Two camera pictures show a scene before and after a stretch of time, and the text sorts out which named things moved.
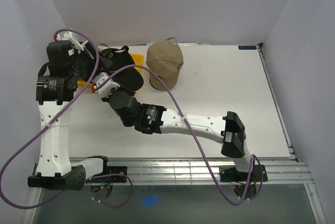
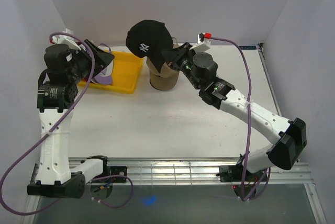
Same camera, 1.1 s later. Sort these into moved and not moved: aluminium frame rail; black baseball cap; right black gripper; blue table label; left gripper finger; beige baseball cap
Moved: black baseball cap; right black gripper
Not moved: aluminium frame rail; blue table label; left gripper finger; beige baseball cap
